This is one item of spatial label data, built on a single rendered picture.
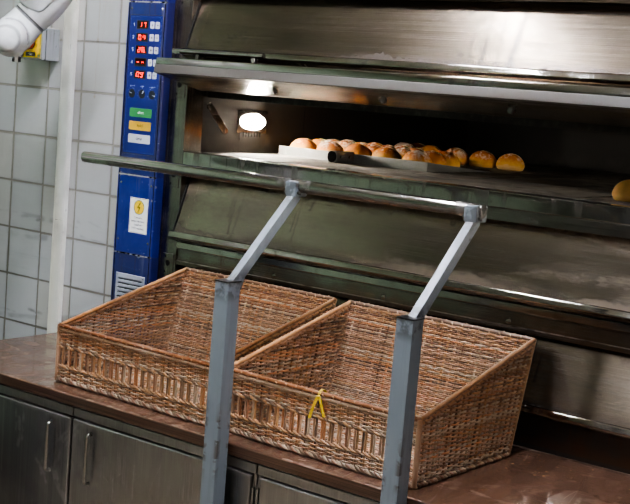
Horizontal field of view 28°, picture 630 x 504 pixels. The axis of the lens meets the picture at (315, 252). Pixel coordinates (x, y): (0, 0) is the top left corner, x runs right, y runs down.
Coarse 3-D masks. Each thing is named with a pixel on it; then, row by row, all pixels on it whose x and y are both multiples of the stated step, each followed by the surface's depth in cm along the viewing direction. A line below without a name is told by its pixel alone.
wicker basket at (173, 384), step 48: (144, 288) 347; (192, 288) 357; (288, 288) 337; (96, 336) 316; (144, 336) 350; (192, 336) 353; (240, 336) 343; (96, 384) 318; (144, 384) 328; (192, 384) 297
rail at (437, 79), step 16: (176, 64) 343; (192, 64) 339; (208, 64) 336; (224, 64) 332; (240, 64) 329; (256, 64) 326; (272, 64) 323; (400, 80) 299; (416, 80) 296; (432, 80) 294; (448, 80) 291; (464, 80) 289; (480, 80) 286; (496, 80) 284; (512, 80) 282; (624, 96) 266
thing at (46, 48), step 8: (48, 32) 387; (56, 32) 389; (40, 40) 386; (48, 40) 387; (56, 40) 390; (32, 48) 388; (40, 48) 386; (48, 48) 388; (56, 48) 390; (24, 56) 390; (32, 56) 388; (40, 56) 386; (48, 56) 388; (56, 56) 391
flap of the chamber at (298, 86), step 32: (160, 64) 346; (288, 96) 341; (320, 96) 330; (352, 96) 320; (384, 96) 310; (416, 96) 301; (448, 96) 293; (480, 96) 286; (512, 96) 281; (544, 96) 276; (576, 96) 272; (608, 96) 268
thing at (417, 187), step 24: (216, 168) 355; (240, 168) 349; (264, 168) 344; (288, 168) 339; (312, 168) 334; (408, 192) 316; (432, 192) 312; (456, 192) 308; (480, 192) 304; (504, 192) 300; (576, 216) 289; (600, 216) 286; (624, 216) 282
